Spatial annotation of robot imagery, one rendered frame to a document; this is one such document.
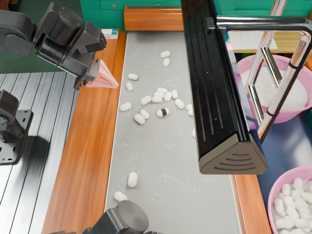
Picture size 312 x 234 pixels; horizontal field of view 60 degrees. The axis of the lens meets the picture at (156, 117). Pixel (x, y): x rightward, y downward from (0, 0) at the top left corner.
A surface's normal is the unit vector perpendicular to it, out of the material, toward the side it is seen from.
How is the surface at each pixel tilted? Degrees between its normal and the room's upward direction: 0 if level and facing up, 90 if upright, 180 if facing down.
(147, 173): 0
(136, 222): 46
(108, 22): 90
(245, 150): 90
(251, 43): 0
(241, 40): 0
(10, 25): 14
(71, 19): 40
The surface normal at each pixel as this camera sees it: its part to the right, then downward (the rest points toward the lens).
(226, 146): -0.84, -0.35
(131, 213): 0.59, -0.76
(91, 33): 0.64, -0.49
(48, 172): 0.00, -0.65
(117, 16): 0.00, 0.76
